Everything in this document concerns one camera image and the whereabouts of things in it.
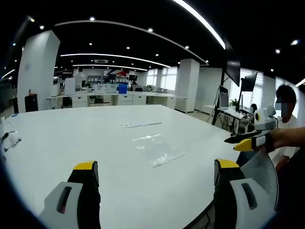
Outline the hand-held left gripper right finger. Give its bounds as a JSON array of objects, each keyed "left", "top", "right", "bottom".
[{"left": 213, "top": 158, "right": 278, "bottom": 229}]

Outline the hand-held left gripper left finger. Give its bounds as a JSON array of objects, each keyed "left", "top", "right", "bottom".
[{"left": 38, "top": 161, "right": 102, "bottom": 229}]

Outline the clear plastic resealable bag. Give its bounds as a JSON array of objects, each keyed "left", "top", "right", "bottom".
[{"left": 132, "top": 133, "right": 186, "bottom": 169}]

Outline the person's right hand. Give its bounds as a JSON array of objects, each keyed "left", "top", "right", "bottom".
[{"left": 264, "top": 128, "right": 293, "bottom": 153}]

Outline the white office desk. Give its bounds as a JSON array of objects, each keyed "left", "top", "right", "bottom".
[{"left": 204, "top": 104, "right": 254, "bottom": 133}]

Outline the grey mesh chair back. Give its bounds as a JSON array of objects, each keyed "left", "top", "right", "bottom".
[{"left": 239, "top": 151, "right": 280, "bottom": 213}]

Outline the black stand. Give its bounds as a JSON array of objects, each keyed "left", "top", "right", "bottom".
[{"left": 211, "top": 87, "right": 223, "bottom": 125}]

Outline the silver desktop monitor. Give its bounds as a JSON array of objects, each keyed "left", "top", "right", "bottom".
[{"left": 218, "top": 85, "right": 230, "bottom": 111}]

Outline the large black hanging screen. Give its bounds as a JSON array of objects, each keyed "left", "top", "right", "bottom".
[{"left": 224, "top": 56, "right": 241, "bottom": 87}]

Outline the small white device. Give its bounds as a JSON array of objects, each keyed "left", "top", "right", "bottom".
[{"left": 1, "top": 130, "right": 22, "bottom": 146}]

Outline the flat white strip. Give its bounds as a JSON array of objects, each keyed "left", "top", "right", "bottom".
[{"left": 121, "top": 121, "right": 163, "bottom": 129}]

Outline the white box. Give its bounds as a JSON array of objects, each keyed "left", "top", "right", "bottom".
[{"left": 51, "top": 83, "right": 61, "bottom": 97}]

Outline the long white counter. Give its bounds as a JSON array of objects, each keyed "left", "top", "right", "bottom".
[{"left": 46, "top": 91, "right": 177, "bottom": 110}]

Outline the white upright appliance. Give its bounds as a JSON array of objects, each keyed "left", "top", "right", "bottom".
[{"left": 64, "top": 77, "right": 76, "bottom": 96}]

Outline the white storage bin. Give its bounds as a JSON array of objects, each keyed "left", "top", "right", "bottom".
[
  {"left": 92, "top": 83, "right": 106, "bottom": 94},
  {"left": 105, "top": 83, "right": 118, "bottom": 94}
]

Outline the long ceiling light strip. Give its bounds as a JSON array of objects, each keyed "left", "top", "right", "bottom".
[{"left": 172, "top": 0, "right": 226, "bottom": 50}]

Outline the thin white cable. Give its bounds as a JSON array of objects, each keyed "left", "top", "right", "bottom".
[{"left": 0, "top": 122, "right": 16, "bottom": 154}]

